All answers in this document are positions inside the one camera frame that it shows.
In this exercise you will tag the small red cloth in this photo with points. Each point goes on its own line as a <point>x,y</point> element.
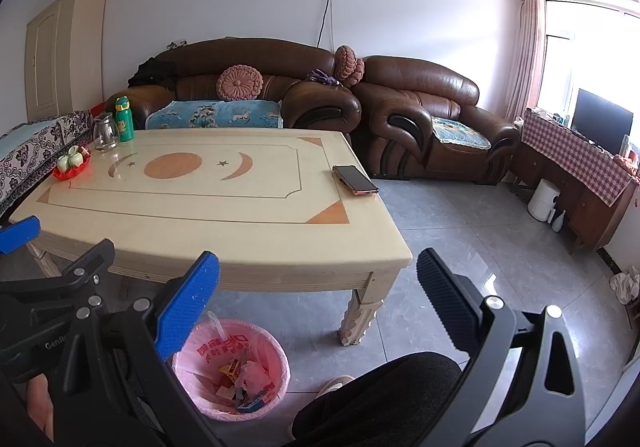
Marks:
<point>97,108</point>

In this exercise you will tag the brown leather armchair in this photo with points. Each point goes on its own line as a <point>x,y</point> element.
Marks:
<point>425,77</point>

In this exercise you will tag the person's right leg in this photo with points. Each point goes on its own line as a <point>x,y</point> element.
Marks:
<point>380,397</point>

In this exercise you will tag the white bottle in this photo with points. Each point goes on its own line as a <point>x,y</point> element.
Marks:
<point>558,221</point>

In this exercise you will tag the reddish round cushion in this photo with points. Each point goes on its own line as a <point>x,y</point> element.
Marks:
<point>345,63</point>
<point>359,72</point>

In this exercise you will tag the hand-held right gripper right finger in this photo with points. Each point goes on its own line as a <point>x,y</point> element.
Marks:
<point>447,302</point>

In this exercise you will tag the dark clothing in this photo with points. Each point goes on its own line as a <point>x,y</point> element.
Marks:
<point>152,71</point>

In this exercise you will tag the cream coffee table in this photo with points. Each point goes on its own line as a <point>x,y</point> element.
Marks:
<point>200,227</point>

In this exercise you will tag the white cloth bundle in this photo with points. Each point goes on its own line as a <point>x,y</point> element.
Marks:
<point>625,286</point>

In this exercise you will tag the person's left hand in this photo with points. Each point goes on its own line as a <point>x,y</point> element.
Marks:
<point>40,407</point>

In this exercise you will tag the blue armchair seat cover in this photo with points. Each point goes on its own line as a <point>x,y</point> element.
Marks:
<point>461,133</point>

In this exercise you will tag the floral patterned couch cover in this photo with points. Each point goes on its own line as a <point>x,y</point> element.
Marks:
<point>25,152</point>

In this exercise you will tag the red tray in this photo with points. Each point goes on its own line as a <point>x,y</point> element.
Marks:
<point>70,173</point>

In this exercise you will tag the smartphone with red case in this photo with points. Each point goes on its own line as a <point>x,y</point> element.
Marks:
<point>356,179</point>

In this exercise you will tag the window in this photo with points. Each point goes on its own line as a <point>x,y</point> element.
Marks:
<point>595,52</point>

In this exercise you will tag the red checkered cloth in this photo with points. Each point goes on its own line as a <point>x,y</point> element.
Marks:
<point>575,149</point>

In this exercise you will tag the long brown leather sofa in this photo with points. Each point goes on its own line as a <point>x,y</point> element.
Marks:
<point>240,57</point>

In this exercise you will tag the purple cloth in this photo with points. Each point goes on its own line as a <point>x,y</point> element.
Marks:
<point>324,77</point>

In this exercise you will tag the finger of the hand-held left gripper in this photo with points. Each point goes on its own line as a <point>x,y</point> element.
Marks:
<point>20,233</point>
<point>97,259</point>

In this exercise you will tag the blue floral seat blanket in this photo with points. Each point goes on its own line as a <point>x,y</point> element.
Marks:
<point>215,114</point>

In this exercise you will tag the green tea cup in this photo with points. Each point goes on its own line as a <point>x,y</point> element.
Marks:
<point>76,157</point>
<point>63,163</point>

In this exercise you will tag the green drinking bottle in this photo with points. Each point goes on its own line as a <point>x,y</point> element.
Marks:
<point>124,122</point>

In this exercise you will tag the person's right slipper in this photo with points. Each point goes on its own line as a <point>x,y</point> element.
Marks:
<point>334,386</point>

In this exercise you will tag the black television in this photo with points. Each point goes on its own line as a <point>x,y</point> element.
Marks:
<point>602,119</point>

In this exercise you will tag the pink round cushion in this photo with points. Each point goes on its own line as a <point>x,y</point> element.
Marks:
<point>239,83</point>

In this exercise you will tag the small grey cloth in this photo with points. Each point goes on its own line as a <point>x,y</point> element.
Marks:
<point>176,44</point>

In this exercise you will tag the pink waste bin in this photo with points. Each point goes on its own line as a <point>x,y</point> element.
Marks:
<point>200,357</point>

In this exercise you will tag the white round appliance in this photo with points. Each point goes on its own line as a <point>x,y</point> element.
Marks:
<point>542,199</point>

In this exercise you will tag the glass jug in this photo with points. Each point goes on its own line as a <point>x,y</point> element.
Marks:
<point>106,134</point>

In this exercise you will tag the pink cloth bundle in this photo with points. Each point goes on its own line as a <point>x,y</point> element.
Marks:
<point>627,163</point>

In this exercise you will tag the pink curtain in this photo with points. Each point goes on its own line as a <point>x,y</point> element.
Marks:
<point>527,47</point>

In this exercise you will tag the cream wardrobe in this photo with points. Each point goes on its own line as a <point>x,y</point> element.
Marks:
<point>57,57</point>

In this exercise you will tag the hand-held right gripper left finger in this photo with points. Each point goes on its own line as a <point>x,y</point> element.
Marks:
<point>187,307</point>

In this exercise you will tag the wooden cabinet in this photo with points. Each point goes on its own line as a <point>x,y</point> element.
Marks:
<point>590,217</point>

